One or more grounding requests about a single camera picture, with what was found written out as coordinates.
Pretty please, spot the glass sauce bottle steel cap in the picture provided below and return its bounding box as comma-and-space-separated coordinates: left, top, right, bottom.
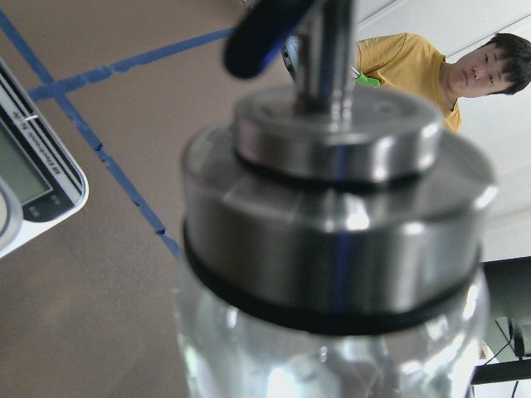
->
174, 1, 497, 397

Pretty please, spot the digital kitchen scale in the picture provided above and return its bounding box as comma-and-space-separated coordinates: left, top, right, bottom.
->
1, 62, 89, 258

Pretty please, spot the black monitor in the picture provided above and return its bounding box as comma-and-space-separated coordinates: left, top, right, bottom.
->
471, 256, 530, 386

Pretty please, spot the person in yellow shirt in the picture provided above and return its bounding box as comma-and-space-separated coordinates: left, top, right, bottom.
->
354, 33, 530, 133

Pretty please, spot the green handled reacher stick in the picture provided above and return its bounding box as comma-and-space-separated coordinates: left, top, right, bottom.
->
352, 67, 380, 88

